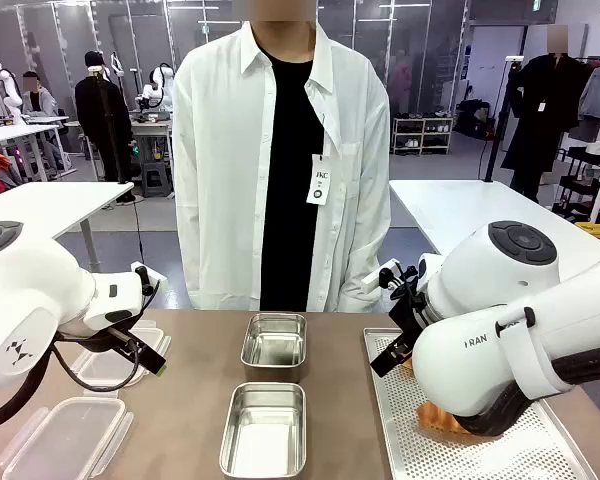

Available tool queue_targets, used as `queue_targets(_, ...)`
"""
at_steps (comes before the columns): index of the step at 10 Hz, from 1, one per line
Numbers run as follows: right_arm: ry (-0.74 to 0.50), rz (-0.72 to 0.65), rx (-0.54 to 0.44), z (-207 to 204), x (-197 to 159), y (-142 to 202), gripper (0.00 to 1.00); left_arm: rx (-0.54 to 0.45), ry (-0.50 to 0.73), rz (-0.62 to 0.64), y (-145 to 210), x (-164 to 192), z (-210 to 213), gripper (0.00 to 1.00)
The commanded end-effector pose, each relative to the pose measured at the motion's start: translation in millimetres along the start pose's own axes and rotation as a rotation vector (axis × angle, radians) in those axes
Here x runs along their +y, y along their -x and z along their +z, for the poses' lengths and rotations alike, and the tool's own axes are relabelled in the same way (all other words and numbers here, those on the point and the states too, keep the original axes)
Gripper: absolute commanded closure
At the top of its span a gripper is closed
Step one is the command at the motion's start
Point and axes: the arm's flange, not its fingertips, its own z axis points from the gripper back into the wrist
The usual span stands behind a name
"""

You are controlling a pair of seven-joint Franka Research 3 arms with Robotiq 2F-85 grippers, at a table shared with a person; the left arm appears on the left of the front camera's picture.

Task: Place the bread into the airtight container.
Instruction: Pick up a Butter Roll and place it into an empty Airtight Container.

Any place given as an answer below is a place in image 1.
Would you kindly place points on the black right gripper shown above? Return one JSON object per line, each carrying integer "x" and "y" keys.
{"x": 411, "y": 315}

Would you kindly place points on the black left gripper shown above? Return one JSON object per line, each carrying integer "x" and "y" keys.
{"x": 105, "y": 337}

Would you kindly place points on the golden croissant bread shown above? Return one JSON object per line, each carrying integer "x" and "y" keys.
{"x": 442, "y": 425}

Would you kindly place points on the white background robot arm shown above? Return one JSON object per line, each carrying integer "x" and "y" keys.
{"x": 157, "y": 87}
{"x": 5, "y": 90}

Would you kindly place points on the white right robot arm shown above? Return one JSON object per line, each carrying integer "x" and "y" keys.
{"x": 480, "y": 360}

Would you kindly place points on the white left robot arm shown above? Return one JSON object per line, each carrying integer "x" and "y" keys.
{"x": 30, "y": 300}

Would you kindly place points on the far clear plastic container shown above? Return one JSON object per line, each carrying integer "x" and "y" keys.
{"x": 100, "y": 367}

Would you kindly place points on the steel rectangular container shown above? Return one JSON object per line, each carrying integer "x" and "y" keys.
{"x": 264, "y": 435}
{"x": 274, "y": 350}

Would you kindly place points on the perforated metal baking tray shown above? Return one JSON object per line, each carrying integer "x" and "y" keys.
{"x": 405, "y": 450}

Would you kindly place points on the clear plastic clip lid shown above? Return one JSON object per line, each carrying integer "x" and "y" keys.
{"x": 65, "y": 440}

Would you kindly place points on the large white table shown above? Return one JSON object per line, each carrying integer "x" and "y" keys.
{"x": 460, "y": 210}

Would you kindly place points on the grey plastic stool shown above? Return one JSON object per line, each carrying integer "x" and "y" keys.
{"x": 156, "y": 181}

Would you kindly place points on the white table with leg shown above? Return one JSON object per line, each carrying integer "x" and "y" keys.
{"x": 45, "y": 205}

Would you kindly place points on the black t-shirt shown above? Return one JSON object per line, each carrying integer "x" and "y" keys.
{"x": 287, "y": 200}

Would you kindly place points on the white paper clothing tag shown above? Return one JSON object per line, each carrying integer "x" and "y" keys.
{"x": 318, "y": 180}

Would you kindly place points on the white shoe rack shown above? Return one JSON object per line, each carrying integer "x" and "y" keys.
{"x": 422, "y": 135}

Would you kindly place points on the person in black clothes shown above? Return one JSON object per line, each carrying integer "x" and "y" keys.
{"x": 102, "y": 125}

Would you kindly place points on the yellow plastic crate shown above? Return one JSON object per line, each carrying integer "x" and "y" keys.
{"x": 595, "y": 232}

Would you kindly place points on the white background desk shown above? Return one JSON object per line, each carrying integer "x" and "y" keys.
{"x": 15, "y": 134}

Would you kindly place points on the black shelf cart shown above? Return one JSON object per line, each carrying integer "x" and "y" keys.
{"x": 577, "y": 185}

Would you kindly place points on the black pole with white top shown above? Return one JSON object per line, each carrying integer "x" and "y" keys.
{"x": 497, "y": 120}

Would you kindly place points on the seated person grey hoodie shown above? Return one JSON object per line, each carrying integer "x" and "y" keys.
{"x": 39, "y": 102}

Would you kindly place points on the black coat figure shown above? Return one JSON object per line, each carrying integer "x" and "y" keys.
{"x": 542, "y": 110}

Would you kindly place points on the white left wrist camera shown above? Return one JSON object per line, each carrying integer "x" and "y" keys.
{"x": 152, "y": 280}

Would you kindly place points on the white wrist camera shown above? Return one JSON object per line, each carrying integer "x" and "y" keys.
{"x": 152, "y": 280}
{"x": 375, "y": 280}

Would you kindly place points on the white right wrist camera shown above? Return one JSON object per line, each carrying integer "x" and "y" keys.
{"x": 375, "y": 280}

